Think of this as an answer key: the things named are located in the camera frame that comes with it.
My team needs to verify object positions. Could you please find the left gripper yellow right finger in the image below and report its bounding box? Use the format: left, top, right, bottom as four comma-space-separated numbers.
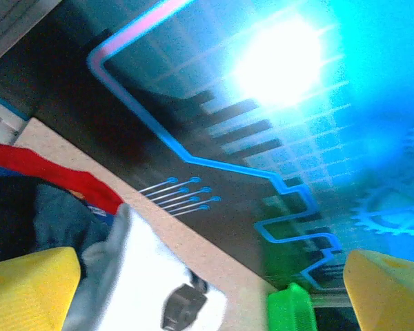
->
342, 249, 414, 331

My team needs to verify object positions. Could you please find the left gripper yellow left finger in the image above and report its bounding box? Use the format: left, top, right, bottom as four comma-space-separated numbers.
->
0, 247, 83, 331

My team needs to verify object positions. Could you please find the white t-shirt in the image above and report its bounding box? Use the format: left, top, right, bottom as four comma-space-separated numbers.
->
63, 202, 229, 331

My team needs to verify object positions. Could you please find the blue-grey t-shirt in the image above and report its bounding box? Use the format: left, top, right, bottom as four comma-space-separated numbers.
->
0, 174, 119, 267

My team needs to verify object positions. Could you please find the green plastic basket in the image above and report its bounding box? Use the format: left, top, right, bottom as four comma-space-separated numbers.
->
266, 281, 319, 331

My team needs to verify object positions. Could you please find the red t-shirt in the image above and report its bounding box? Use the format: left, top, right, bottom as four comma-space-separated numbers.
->
0, 142, 126, 215

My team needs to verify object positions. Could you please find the aluminium side rail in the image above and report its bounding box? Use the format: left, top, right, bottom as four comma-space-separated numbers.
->
0, 90, 32, 145

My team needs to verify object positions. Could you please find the aluminium frame post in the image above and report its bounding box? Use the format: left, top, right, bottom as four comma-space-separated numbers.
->
0, 0, 62, 71

